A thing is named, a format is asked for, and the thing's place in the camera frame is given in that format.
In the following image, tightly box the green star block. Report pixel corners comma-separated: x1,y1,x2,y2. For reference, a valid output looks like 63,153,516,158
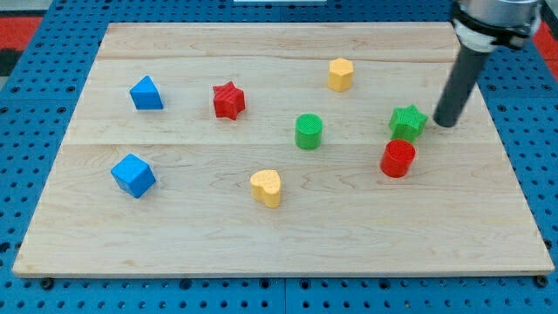
389,105,428,143

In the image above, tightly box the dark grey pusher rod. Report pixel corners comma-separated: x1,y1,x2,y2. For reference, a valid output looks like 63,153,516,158
433,45,489,127

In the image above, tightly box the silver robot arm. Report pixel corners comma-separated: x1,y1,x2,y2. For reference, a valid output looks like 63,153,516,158
451,0,541,53

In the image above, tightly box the red star block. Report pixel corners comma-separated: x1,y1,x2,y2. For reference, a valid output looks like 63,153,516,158
213,81,246,120

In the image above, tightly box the yellow hexagon block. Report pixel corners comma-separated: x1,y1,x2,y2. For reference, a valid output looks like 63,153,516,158
328,58,354,92

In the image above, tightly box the yellow heart block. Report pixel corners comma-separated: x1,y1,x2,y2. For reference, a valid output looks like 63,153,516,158
250,169,282,208

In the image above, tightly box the green cylinder block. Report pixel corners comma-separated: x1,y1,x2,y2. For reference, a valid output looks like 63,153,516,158
295,113,323,150

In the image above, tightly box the light wooden board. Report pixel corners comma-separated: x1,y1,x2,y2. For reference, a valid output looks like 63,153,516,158
12,23,554,278

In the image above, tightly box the red cylinder block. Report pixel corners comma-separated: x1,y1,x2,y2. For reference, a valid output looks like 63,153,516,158
380,139,416,178

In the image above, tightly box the blue cube block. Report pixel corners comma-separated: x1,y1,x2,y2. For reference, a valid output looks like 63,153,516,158
111,154,156,198

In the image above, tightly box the blue triangle block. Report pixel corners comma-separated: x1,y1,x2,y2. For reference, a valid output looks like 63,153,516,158
129,76,164,110

